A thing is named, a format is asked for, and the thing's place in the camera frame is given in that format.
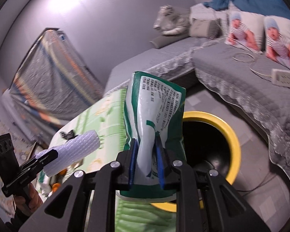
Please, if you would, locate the white knitted blanket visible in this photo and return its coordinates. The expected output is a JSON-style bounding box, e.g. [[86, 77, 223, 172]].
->
[[189, 3, 228, 24]]

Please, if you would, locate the grey quilted sofa cover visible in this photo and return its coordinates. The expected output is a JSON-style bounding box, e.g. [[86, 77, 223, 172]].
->
[[105, 38, 290, 179]]

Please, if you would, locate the grey bolster pillow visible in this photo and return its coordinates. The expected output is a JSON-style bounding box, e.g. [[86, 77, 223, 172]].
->
[[150, 34, 189, 49]]

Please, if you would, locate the white foam net sleeve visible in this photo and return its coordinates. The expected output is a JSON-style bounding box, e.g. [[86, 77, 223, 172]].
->
[[35, 130, 101, 177]]

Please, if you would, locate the grey square cushion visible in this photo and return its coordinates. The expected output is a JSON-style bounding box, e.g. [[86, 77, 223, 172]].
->
[[189, 19, 221, 39]]

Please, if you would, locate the yellow rimmed black trash bin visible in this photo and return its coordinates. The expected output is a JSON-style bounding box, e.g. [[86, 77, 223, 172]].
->
[[151, 111, 242, 213]]

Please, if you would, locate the baby print pillow right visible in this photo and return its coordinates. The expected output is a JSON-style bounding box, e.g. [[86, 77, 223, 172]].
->
[[264, 16, 290, 69]]

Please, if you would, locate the baby print pillow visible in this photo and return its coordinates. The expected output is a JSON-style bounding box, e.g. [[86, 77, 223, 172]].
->
[[264, 16, 290, 69], [225, 10, 264, 53]]

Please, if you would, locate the striped grey sheet hanging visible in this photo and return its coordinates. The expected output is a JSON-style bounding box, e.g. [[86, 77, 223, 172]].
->
[[2, 28, 104, 144]]

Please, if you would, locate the green white snack bag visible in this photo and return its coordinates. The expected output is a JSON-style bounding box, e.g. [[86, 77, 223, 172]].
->
[[119, 71, 186, 203]]

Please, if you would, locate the plush tiger toy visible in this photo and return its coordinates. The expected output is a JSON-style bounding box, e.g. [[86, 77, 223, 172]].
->
[[153, 5, 190, 36]]

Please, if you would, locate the person's left hand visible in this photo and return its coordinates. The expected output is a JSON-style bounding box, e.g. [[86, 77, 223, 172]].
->
[[13, 183, 43, 216]]

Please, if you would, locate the baby print pillow left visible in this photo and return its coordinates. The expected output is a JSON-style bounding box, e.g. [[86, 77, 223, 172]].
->
[[225, 10, 264, 53]]

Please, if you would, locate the green patterned tablecloth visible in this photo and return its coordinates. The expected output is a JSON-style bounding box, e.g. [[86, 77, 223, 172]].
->
[[50, 89, 176, 231]]

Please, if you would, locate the white power strip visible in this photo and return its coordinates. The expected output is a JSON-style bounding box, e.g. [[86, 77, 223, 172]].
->
[[271, 69, 290, 88]]

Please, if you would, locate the white cable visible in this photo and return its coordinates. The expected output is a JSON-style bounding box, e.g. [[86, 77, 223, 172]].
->
[[231, 38, 274, 79]]

